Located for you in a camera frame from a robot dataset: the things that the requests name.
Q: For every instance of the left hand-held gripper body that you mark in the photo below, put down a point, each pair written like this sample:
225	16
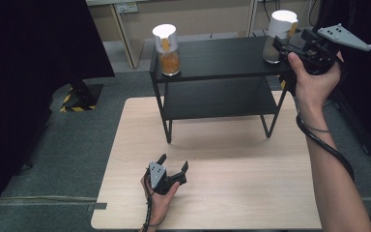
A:
158	179

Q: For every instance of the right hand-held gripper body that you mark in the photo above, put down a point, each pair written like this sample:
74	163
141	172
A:
320	54

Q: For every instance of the pale-filled jar with white lid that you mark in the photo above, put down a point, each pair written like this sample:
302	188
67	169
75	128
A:
281	24

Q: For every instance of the black two-tier shelf rack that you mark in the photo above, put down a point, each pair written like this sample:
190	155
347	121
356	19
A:
219	58

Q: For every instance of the orange-filled jar with white lid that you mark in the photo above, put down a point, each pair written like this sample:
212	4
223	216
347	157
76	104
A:
170	61

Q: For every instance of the person's left hand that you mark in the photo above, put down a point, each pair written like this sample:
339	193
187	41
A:
157	206

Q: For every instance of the person's right hand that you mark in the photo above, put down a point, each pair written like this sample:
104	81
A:
315	87

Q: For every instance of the striped black stand base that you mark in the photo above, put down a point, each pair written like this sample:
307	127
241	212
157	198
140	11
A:
286	84
83	96

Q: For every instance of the narrow black curtain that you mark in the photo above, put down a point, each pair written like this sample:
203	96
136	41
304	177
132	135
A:
367	96

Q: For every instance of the large black curtain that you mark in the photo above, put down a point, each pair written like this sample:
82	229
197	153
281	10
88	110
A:
29	64

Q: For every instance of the white wall socket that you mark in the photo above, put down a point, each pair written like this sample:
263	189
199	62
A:
127	7

